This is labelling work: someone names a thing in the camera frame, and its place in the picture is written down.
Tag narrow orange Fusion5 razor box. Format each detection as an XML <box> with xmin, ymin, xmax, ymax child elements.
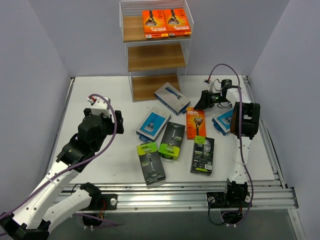
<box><xmin>186</xmin><ymin>107</ymin><xmax>207</xmax><ymax>140</ymax></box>

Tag blue Harry's box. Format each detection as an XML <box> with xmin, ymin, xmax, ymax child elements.
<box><xmin>136</xmin><ymin>106</ymin><xmax>171</xmax><ymax>143</ymax></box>
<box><xmin>212</xmin><ymin>109</ymin><xmax>233</xmax><ymax>136</ymax></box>

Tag grey blue razor box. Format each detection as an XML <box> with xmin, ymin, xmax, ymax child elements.
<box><xmin>154</xmin><ymin>82</ymin><xmax>191</xmax><ymax>115</ymax></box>

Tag large orange Fusion5 razor box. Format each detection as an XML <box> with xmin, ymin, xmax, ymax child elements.
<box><xmin>142</xmin><ymin>9</ymin><xmax>169</xmax><ymax>39</ymax></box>

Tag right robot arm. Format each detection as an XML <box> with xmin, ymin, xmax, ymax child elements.
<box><xmin>195</xmin><ymin>79</ymin><xmax>261</xmax><ymax>207</ymax></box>

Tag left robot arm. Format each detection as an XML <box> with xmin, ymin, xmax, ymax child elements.
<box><xmin>0</xmin><ymin>108</ymin><xmax>124</xmax><ymax>240</ymax></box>

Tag orange razor box on shelf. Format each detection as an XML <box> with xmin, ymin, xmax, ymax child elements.
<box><xmin>163</xmin><ymin>8</ymin><xmax>192</xmax><ymax>37</ymax></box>

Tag black green razor box front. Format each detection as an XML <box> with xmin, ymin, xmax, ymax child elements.
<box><xmin>136</xmin><ymin>142</ymin><xmax>166</xmax><ymax>185</ymax></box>

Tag black green razor box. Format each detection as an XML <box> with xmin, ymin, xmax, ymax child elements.
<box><xmin>158</xmin><ymin>121</ymin><xmax>186</xmax><ymax>160</ymax></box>
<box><xmin>136</xmin><ymin>142</ymin><xmax>166</xmax><ymax>185</ymax></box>

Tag black box with face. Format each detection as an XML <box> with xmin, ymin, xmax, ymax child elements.
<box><xmin>190</xmin><ymin>135</ymin><xmax>215</xmax><ymax>176</ymax></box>

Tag black green razor box middle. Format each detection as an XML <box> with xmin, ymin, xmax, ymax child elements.
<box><xmin>158</xmin><ymin>121</ymin><xmax>186</xmax><ymax>160</ymax></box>

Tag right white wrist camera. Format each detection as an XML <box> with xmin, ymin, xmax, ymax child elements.
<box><xmin>203</xmin><ymin>78</ymin><xmax>215</xmax><ymax>93</ymax></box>

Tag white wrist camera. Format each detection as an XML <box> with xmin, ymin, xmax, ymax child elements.
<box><xmin>87</xmin><ymin>96</ymin><xmax>111</xmax><ymax>118</ymax></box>
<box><xmin>203</xmin><ymin>78</ymin><xmax>215</xmax><ymax>93</ymax></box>

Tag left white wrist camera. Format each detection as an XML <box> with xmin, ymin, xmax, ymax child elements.
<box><xmin>87</xmin><ymin>96</ymin><xmax>111</xmax><ymax>118</ymax></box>

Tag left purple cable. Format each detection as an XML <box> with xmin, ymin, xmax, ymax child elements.
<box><xmin>0</xmin><ymin>93</ymin><xmax>122</xmax><ymax>228</ymax></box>

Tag purple cable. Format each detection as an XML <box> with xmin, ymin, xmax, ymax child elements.
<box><xmin>208</xmin><ymin>64</ymin><xmax>254</xmax><ymax>225</ymax></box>
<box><xmin>0</xmin><ymin>93</ymin><xmax>122</xmax><ymax>228</ymax></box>

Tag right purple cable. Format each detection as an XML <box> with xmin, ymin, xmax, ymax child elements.
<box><xmin>208</xmin><ymin>64</ymin><xmax>254</xmax><ymax>225</ymax></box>

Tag white wire wooden shelf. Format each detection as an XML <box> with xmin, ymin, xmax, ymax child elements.
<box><xmin>119</xmin><ymin>0</ymin><xmax>194</xmax><ymax>102</ymax></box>

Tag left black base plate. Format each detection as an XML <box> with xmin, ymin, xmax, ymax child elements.
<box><xmin>100</xmin><ymin>193</ymin><xmax>118</xmax><ymax>211</ymax></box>

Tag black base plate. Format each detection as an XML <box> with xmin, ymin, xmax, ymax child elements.
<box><xmin>206</xmin><ymin>191</ymin><xmax>251</xmax><ymax>209</ymax></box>
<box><xmin>100</xmin><ymin>193</ymin><xmax>118</xmax><ymax>211</ymax></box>

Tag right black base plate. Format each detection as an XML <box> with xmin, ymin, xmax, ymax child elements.
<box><xmin>206</xmin><ymin>191</ymin><xmax>251</xmax><ymax>209</ymax></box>

